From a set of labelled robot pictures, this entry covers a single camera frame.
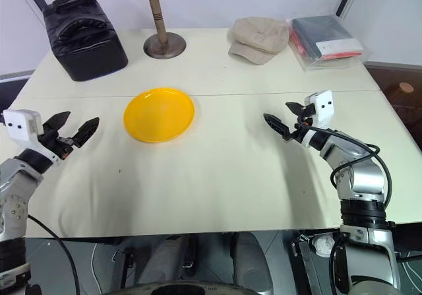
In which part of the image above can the cream tablecloth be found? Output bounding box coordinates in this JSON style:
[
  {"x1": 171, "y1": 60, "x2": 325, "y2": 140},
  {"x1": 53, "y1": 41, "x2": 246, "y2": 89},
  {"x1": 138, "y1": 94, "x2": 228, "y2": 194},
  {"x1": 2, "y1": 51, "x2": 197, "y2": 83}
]
[{"x1": 8, "y1": 27, "x2": 418, "y2": 240}]

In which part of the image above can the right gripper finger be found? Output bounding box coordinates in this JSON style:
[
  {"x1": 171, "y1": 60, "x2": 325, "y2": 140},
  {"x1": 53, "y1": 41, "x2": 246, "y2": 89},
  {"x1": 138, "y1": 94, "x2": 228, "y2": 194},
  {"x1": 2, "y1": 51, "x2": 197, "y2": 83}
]
[
  {"x1": 285, "y1": 102, "x2": 307, "y2": 117},
  {"x1": 262, "y1": 112, "x2": 291, "y2": 141}
]

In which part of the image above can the dark rounded robot torso edge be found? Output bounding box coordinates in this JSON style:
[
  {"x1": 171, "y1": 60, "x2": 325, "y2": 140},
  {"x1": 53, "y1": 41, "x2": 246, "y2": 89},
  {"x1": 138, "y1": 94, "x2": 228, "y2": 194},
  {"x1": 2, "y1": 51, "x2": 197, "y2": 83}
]
[{"x1": 118, "y1": 281, "x2": 251, "y2": 295}]

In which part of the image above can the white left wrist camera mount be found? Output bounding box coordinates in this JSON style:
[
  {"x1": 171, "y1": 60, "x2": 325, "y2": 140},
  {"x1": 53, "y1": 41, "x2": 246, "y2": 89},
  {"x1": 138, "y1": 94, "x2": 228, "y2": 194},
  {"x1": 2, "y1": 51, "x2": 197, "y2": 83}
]
[{"x1": 2, "y1": 109, "x2": 63, "y2": 167}]

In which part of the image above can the clear plastic packaging bag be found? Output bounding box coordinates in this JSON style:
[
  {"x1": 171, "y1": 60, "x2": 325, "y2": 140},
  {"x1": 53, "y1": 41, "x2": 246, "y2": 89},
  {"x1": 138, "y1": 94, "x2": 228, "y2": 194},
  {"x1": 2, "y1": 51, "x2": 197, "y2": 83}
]
[{"x1": 286, "y1": 15, "x2": 373, "y2": 73}]

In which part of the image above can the thin white cable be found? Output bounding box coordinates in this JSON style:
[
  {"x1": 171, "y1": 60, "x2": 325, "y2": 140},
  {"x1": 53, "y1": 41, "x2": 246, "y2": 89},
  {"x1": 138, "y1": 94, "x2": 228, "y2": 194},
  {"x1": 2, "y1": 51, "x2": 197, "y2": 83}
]
[{"x1": 89, "y1": 240, "x2": 102, "y2": 286}]

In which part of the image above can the dark brown side table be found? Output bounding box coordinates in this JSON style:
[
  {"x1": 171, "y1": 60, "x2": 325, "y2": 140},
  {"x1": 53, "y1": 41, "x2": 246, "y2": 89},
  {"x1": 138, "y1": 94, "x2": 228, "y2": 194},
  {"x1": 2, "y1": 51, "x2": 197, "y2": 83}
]
[{"x1": 364, "y1": 62, "x2": 422, "y2": 164}]

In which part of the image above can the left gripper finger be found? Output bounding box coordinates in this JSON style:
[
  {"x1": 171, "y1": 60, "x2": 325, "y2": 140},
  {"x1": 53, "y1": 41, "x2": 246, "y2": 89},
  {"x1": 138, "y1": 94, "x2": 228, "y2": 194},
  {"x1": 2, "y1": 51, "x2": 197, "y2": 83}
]
[
  {"x1": 44, "y1": 111, "x2": 72, "y2": 133},
  {"x1": 73, "y1": 116, "x2": 100, "y2": 148}
]

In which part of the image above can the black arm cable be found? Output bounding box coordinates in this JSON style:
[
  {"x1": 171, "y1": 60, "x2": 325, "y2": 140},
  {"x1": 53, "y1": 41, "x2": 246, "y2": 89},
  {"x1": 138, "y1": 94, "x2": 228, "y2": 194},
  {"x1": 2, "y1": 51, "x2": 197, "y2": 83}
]
[
  {"x1": 306, "y1": 125, "x2": 394, "y2": 210},
  {"x1": 25, "y1": 214, "x2": 82, "y2": 295}
]

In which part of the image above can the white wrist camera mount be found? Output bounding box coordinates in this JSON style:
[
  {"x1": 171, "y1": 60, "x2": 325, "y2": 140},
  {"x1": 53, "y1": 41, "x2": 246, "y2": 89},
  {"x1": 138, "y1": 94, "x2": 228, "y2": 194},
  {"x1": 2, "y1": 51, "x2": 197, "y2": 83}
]
[
  {"x1": 2, "y1": 109, "x2": 63, "y2": 167},
  {"x1": 302, "y1": 90, "x2": 334, "y2": 149}
]

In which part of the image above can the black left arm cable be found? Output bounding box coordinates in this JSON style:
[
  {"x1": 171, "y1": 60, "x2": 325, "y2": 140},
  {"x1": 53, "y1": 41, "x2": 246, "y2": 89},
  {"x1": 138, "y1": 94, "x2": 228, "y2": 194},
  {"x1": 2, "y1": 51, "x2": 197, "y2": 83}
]
[{"x1": 25, "y1": 214, "x2": 82, "y2": 295}]

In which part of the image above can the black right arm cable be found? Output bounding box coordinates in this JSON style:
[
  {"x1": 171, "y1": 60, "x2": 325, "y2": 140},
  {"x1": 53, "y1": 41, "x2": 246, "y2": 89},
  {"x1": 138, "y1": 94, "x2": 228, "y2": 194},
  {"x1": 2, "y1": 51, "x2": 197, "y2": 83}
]
[{"x1": 306, "y1": 125, "x2": 394, "y2": 210}]

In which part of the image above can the black padded bag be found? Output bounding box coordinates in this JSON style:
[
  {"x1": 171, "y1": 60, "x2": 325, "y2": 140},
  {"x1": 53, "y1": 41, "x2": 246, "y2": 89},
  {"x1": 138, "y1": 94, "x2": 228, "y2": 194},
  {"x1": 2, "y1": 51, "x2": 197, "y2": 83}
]
[{"x1": 42, "y1": 0, "x2": 129, "y2": 82}]

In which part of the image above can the yellow round plastic plate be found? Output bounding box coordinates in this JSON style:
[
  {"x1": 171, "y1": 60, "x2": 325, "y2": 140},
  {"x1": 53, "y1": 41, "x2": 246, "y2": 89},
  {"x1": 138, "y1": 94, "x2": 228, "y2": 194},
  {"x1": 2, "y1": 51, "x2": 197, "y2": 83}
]
[{"x1": 123, "y1": 86, "x2": 196, "y2": 143}]

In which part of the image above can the black folded packaged item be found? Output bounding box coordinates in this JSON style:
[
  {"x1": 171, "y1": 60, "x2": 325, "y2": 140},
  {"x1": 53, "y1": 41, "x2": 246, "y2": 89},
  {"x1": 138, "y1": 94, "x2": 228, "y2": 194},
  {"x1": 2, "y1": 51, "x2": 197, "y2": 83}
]
[{"x1": 291, "y1": 16, "x2": 365, "y2": 60}]

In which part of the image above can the beige flat cap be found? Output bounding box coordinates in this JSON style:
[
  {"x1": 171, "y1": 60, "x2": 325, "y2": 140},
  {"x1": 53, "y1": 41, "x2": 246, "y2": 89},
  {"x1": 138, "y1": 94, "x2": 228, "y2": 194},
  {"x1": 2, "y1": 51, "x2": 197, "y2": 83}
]
[{"x1": 227, "y1": 16, "x2": 288, "y2": 66}]

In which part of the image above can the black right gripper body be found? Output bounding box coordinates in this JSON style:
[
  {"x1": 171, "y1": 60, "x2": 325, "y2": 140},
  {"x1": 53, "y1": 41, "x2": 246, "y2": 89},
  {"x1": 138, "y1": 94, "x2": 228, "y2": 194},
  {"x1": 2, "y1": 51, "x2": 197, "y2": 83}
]
[{"x1": 289, "y1": 105, "x2": 316, "y2": 143}]

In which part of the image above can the brown wooden hat stand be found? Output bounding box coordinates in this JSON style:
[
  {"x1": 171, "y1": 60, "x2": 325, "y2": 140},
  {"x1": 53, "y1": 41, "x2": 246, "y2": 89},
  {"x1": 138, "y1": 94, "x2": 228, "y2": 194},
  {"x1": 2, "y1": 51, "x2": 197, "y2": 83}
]
[{"x1": 128, "y1": 0, "x2": 187, "y2": 59}]

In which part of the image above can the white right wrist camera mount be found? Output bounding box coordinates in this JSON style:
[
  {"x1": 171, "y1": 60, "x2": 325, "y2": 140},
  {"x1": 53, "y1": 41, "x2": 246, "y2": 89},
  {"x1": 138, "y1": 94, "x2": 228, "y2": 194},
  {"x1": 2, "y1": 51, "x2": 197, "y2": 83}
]
[{"x1": 302, "y1": 90, "x2": 334, "y2": 149}]

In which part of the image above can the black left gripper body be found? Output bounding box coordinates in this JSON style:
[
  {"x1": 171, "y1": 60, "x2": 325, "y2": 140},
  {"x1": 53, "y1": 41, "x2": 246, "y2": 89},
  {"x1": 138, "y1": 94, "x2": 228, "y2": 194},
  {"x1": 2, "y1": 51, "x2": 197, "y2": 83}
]
[{"x1": 38, "y1": 128, "x2": 76, "y2": 160}]

